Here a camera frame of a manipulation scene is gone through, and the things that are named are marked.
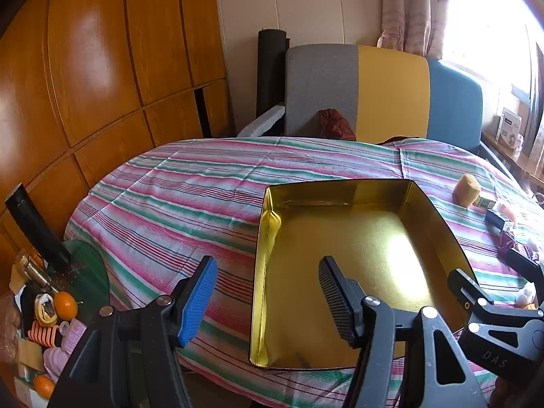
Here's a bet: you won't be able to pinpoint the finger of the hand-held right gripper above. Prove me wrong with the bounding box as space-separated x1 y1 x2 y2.
505 247 544 307
447 269 544 381

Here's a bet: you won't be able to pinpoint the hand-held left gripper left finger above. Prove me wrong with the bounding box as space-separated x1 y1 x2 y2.
47 256 218 408

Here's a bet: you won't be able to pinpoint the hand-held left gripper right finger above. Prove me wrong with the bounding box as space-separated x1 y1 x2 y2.
318 256 489 408

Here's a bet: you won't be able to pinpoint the white plastic bag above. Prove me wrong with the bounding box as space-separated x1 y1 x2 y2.
517 230 541 256

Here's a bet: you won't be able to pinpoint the purple packet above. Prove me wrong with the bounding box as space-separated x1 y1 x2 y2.
497 230 521 260

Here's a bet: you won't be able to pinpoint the blue and white box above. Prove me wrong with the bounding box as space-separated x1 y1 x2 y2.
485 209 513 232

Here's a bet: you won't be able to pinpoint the peach soft ball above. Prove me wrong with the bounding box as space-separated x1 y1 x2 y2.
495 202 518 226

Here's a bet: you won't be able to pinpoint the gold rectangular tin box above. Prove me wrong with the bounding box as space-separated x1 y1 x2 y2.
249 179 479 370

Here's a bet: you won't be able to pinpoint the yellow sponge block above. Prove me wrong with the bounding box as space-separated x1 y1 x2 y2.
452 174 482 210

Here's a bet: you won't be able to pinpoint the wooden desk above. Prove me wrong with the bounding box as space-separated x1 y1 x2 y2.
482 130 544 188

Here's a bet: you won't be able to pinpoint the green glass side table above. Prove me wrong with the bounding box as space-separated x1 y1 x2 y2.
42 240 112 319

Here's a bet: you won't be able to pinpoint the striped pink green blanket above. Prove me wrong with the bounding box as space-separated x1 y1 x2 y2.
64 136 544 408

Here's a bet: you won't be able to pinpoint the orange fruit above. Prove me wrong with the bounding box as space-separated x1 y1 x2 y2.
54 291 79 320
33 374 56 400

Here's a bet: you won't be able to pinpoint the white carton on desk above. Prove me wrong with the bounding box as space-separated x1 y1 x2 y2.
495 107 523 145

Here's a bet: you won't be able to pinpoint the pink hair rollers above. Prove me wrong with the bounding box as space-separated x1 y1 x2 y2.
45 319 88 383

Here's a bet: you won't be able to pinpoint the orange hair clip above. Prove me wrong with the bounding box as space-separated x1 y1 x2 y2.
26 321 60 347

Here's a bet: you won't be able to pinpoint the black bottle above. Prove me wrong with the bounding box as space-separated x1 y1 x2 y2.
5 183 72 273

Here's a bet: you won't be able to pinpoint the white foam piece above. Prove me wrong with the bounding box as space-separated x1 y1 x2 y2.
236 103 285 137

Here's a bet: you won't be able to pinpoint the grey yellow blue sofa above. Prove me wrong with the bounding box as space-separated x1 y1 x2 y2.
284 44 485 154

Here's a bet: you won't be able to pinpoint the black rolled mat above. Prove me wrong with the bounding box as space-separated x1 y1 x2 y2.
256 29 290 119

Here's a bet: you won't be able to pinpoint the wooden wardrobe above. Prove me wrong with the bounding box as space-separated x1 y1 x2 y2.
0 0 232 290

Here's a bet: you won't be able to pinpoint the patterned beige curtain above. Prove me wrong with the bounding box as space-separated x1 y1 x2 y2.
380 0 451 58

